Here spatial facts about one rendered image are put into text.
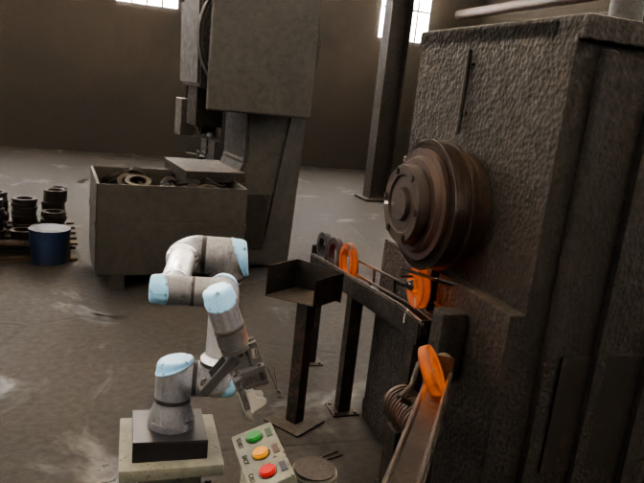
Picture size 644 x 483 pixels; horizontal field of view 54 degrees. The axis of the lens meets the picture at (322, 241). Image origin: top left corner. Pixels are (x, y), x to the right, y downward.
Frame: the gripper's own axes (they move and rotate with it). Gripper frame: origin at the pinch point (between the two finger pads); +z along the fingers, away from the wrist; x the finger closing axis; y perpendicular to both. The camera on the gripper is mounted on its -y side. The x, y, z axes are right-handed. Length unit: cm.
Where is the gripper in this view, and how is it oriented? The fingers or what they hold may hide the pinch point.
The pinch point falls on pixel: (247, 416)
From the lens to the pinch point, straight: 167.0
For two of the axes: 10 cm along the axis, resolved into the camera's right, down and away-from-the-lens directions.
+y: 9.2, -3.1, 2.3
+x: -3.1, -2.5, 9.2
